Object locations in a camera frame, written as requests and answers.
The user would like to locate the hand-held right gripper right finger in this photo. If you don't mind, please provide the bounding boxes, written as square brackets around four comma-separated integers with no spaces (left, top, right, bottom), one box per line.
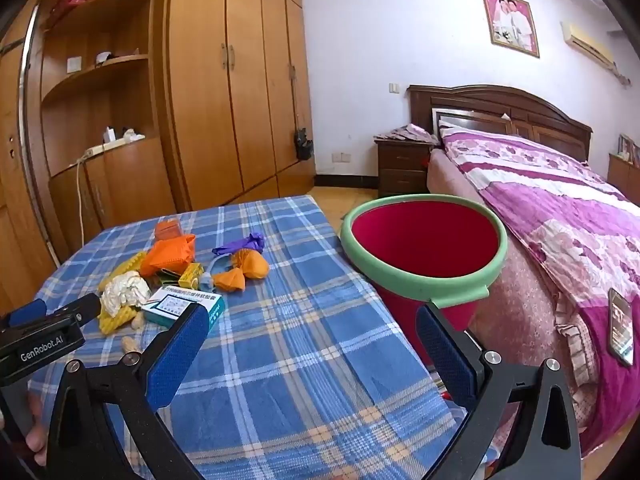
[416,302,583,480]

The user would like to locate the light wooden bedside cabinet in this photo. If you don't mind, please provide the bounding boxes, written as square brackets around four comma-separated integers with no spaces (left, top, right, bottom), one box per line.
[607,152,640,196]

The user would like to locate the dark wooden nightstand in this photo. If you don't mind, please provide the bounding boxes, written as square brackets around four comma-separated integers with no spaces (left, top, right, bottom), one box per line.
[375,139,436,198]

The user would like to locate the orange wrapper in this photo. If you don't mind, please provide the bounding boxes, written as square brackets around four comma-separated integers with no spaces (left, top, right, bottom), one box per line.
[212,267,246,292]

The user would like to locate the wooden door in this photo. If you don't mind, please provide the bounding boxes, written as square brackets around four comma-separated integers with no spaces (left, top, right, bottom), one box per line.
[0,0,57,301]

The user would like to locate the white cable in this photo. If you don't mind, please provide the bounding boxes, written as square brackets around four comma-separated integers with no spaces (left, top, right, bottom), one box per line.
[75,157,87,241]

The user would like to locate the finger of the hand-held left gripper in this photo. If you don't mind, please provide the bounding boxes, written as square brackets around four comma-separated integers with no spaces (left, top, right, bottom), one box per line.
[0,300,48,332]
[47,292,101,329]

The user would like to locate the dark framed panel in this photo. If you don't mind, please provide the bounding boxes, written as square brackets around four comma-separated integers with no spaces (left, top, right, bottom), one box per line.
[430,107,513,137]

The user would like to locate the white power strip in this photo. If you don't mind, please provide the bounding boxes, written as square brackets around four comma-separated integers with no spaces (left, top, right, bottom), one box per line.
[82,140,126,160]

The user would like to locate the person's left hand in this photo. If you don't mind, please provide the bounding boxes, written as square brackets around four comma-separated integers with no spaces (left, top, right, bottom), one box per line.
[25,394,49,467]

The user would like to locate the standing photo frames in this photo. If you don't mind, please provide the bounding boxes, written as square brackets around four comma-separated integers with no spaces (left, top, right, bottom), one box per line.
[617,134,640,163]

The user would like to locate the pink bed sheet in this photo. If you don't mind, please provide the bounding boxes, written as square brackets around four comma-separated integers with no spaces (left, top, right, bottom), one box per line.
[427,147,601,431]

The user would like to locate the black smartphone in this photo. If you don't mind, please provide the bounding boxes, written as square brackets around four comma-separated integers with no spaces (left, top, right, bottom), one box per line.
[606,287,635,366]

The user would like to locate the pile of floral cloth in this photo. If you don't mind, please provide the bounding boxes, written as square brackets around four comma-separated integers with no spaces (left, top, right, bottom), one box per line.
[374,124,433,143]

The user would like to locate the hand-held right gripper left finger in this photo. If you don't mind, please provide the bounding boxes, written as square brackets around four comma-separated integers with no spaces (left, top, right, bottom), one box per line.
[50,302,210,480]

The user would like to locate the white green medicine box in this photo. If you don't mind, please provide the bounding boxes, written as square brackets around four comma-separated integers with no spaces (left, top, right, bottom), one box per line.
[140,286,223,333]

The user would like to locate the purple glove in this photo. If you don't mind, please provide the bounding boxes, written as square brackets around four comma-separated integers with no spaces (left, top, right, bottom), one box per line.
[212,232,266,257]

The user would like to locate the orange yellow foam net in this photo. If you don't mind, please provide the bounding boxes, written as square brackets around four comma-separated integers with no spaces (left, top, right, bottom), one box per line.
[232,250,270,280]

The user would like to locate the red bucket with green rim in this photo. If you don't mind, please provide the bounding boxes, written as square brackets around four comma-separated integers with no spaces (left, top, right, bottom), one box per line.
[340,194,508,361]

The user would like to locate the wooden corner shelf unit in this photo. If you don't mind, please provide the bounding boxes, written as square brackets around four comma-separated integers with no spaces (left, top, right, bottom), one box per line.
[20,0,176,261]

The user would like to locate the framed wall photo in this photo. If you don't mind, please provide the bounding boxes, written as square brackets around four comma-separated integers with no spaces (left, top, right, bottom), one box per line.
[480,0,541,58]

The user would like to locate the blue plaid tablecloth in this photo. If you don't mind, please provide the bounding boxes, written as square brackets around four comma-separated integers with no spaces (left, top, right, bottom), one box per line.
[27,194,471,480]

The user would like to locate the white tissue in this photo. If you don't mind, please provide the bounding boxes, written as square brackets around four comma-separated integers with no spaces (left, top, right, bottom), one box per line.
[100,271,152,318]

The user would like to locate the dark wooden headboard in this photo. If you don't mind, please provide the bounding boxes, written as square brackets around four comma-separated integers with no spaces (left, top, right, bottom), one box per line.
[406,84,593,161]

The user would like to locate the bed with purple floral quilt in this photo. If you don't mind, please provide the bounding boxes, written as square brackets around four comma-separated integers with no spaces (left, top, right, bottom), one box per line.
[439,115,640,461]

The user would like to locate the black hanging bag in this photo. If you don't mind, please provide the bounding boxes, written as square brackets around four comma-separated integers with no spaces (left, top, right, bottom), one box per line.
[294,129,314,161]

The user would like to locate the small yellow box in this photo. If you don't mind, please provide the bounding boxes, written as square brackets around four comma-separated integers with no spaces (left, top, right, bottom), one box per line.
[177,262,205,287]

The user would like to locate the wall air conditioner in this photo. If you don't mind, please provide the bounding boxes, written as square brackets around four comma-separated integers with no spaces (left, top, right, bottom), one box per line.
[560,21,617,68]

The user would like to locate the large orange foam net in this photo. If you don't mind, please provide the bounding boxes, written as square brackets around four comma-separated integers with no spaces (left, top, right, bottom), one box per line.
[139,234,197,278]

